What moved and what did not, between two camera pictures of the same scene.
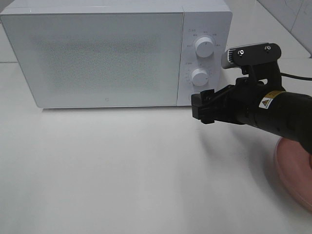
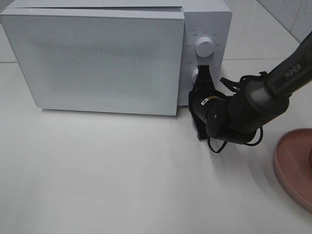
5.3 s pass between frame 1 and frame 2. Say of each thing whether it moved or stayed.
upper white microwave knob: stayed
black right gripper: moved
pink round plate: stayed
